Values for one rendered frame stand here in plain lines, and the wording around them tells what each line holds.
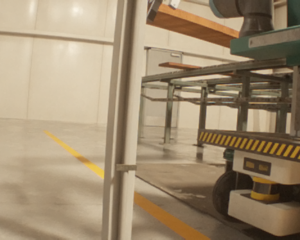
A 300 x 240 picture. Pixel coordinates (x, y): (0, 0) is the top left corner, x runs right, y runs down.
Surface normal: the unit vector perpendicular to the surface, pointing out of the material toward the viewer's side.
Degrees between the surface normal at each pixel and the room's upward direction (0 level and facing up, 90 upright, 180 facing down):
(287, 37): 90
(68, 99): 91
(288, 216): 90
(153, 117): 90
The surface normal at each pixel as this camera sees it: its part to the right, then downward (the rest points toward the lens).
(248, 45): -0.91, -0.05
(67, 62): 0.40, 0.00
